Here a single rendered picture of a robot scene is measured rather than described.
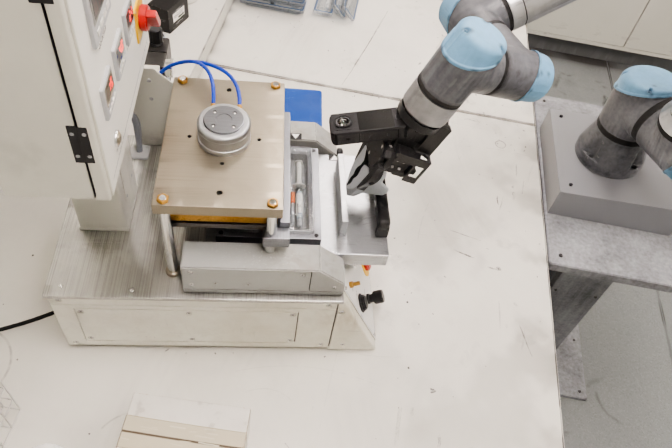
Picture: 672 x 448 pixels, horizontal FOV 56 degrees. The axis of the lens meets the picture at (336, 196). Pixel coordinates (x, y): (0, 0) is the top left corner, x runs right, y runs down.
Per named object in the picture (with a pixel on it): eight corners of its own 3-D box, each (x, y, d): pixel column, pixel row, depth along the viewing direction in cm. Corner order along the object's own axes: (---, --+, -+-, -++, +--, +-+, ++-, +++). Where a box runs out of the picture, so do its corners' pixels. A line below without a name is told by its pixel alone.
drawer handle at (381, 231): (375, 237, 104) (379, 223, 101) (368, 170, 113) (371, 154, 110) (387, 238, 104) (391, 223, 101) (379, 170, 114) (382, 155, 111)
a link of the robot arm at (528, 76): (528, 29, 96) (476, 15, 91) (569, 73, 90) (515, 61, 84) (499, 70, 101) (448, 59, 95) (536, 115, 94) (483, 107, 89)
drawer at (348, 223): (205, 263, 101) (202, 235, 95) (215, 163, 115) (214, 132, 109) (385, 268, 105) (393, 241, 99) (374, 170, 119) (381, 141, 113)
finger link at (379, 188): (373, 214, 106) (402, 182, 100) (342, 206, 104) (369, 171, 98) (372, 200, 108) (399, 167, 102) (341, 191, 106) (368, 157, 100)
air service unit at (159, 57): (144, 128, 113) (133, 63, 102) (155, 76, 122) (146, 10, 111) (174, 130, 114) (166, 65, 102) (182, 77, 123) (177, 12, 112)
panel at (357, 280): (374, 339, 116) (343, 290, 102) (362, 212, 135) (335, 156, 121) (385, 337, 115) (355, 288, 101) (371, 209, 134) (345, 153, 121)
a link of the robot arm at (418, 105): (420, 100, 86) (413, 62, 91) (403, 122, 89) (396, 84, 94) (465, 116, 89) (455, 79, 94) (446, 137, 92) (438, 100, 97)
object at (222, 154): (113, 242, 92) (97, 184, 82) (144, 99, 111) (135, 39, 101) (280, 247, 94) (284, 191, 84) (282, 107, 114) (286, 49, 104)
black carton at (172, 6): (150, 26, 161) (146, 3, 155) (169, 9, 166) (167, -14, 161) (170, 34, 160) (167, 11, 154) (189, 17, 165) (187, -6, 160)
